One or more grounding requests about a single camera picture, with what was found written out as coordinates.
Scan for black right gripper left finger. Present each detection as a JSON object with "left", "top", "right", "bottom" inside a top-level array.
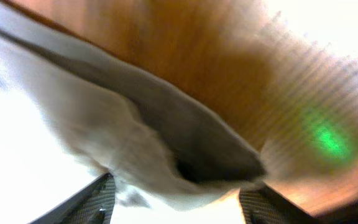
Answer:
[{"left": 30, "top": 174, "right": 116, "bottom": 224}]

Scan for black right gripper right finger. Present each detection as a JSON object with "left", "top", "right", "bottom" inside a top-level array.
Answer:
[{"left": 239, "top": 185, "right": 320, "bottom": 224}]

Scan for grey shorts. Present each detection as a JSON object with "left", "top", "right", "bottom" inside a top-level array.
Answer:
[{"left": 0, "top": 3, "right": 267, "bottom": 211}]

